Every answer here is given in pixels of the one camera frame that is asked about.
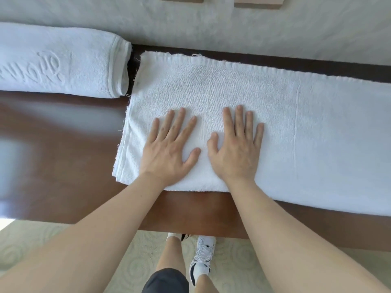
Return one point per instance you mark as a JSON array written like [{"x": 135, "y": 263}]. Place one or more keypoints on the person's left hand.
[{"x": 166, "y": 155}]

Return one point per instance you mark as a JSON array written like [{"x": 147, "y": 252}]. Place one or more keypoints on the person's right little finger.
[{"x": 258, "y": 134}]

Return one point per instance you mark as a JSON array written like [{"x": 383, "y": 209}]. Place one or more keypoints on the person's right leg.
[{"x": 206, "y": 285}]

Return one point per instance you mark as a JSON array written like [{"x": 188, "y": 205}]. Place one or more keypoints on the person's left thumb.
[{"x": 192, "y": 157}]

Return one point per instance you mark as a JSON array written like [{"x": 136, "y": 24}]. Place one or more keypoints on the person's left forearm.
[{"x": 91, "y": 241}]

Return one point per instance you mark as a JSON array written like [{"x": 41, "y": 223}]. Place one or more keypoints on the person's leg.
[
  {"x": 172, "y": 256},
  {"x": 206, "y": 285}
]

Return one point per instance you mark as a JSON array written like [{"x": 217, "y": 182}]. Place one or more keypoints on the folded white embossed towel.
[{"x": 70, "y": 60}]

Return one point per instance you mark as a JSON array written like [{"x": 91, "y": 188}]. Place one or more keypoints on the white sneaker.
[{"x": 203, "y": 251}]

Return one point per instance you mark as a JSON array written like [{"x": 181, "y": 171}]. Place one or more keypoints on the person's right forearm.
[{"x": 290, "y": 241}]

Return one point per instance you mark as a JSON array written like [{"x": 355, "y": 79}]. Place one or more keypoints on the large wooden wall frame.
[{"x": 259, "y": 1}]

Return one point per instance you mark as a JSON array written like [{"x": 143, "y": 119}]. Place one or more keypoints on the person's right middle finger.
[{"x": 239, "y": 118}]

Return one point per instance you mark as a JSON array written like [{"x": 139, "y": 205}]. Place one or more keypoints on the person's left little finger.
[{"x": 155, "y": 128}]

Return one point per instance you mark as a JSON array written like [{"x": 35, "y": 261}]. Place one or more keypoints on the person's right hand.
[{"x": 236, "y": 155}]

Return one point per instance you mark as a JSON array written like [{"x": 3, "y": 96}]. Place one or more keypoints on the person's left middle finger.
[{"x": 179, "y": 120}]

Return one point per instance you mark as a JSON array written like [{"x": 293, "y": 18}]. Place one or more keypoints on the white sock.
[
  {"x": 173, "y": 237},
  {"x": 202, "y": 269}
]

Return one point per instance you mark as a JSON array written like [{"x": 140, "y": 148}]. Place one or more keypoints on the dark grey shorts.
[{"x": 166, "y": 282}]

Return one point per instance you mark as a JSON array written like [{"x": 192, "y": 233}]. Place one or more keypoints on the person's right thumb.
[{"x": 213, "y": 143}]

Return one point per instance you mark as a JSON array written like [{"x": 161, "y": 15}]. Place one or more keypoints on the person's left leg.
[{"x": 172, "y": 256}]

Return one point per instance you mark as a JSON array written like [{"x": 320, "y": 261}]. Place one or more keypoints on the white terry towel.
[{"x": 305, "y": 134}]

